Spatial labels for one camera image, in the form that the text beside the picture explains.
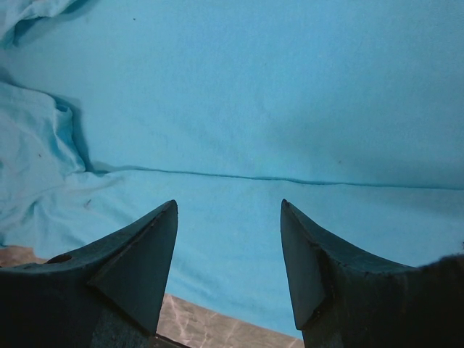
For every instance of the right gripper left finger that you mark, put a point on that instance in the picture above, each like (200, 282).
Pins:
(108, 293)

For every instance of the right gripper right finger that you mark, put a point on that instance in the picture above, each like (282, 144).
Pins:
(343, 296)

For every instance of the cyan blue t-shirt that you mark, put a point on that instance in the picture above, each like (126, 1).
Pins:
(350, 110)

